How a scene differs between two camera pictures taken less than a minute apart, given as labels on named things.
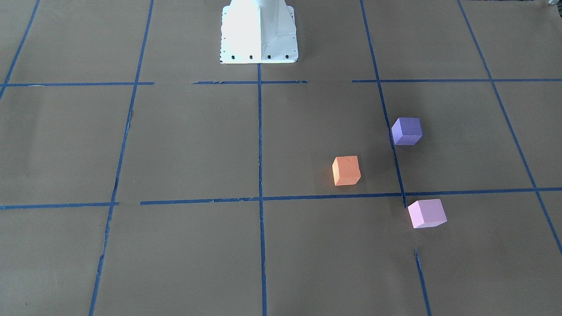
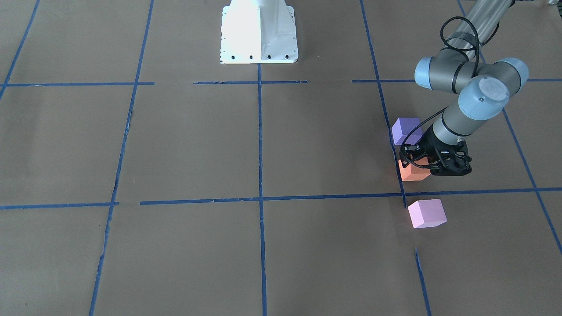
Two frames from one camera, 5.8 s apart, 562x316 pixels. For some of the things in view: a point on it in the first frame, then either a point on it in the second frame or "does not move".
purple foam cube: (407, 131) does not move
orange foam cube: (346, 170) -> (412, 173)
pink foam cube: (427, 213) does not move
